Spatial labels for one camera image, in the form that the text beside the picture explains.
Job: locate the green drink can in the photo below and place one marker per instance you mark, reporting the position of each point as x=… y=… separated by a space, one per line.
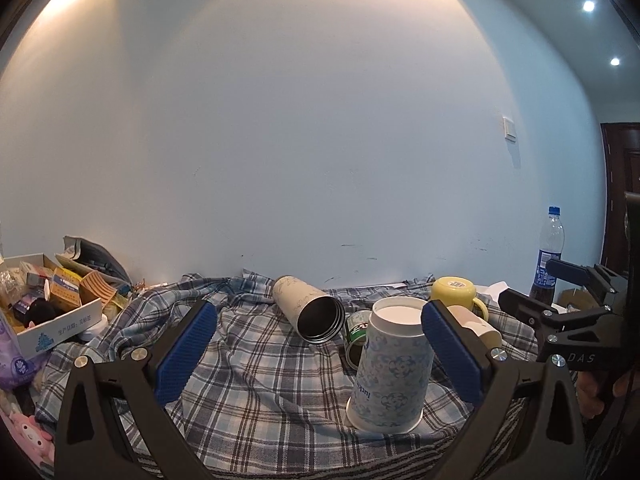
x=356 y=336

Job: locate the pink plush toy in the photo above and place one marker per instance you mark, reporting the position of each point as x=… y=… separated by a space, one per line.
x=27 y=435

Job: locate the cream steel thermos flask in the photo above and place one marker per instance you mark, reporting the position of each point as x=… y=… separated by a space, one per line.
x=306 y=306

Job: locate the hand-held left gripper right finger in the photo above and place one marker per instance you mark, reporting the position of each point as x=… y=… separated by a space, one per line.
x=454 y=356

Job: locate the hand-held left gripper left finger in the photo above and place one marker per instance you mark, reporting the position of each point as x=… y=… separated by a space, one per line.
x=184 y=356

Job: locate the orange medicine box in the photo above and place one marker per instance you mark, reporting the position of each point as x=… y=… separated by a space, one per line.
x=66 y=289

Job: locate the black plush toy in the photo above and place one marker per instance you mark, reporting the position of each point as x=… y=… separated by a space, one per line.
x=41 y=311

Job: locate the white wall switch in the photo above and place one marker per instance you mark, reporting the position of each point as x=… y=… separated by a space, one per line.
x=510 y=128

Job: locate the purple tissue packet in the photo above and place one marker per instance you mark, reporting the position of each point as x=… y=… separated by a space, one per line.
x=14 y=360

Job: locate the cola bottle with blue cap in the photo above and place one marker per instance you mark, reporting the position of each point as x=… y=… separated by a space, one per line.
x=547 y=260

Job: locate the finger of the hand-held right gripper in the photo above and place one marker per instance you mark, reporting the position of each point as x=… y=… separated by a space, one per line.
x=575 y=274
x=525 y=307

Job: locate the yellow mug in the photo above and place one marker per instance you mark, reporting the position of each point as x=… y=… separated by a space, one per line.
x=454 y=292

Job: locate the grey printed bag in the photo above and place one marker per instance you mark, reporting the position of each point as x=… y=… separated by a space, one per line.
x=97 y=260

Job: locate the beige cup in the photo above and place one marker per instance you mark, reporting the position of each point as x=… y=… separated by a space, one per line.
x=481 y=327

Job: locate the person's right hand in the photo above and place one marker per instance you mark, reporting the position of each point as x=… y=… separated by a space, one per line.
x=591 y=391

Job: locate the white cardboard box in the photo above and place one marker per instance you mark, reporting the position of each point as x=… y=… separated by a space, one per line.
x=60 y=327

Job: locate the blue plaid cloth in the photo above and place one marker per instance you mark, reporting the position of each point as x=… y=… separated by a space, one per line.
x=270 y=385

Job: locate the round ceiling light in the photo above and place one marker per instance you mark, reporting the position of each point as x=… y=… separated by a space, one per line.
x=589 y=6
x=614 y=61

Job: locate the dark wooden door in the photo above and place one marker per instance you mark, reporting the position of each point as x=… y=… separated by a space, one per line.
x=620 y=170

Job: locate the blue patterned paper cup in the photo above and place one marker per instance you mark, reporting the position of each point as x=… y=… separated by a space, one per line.
x=390 y=366

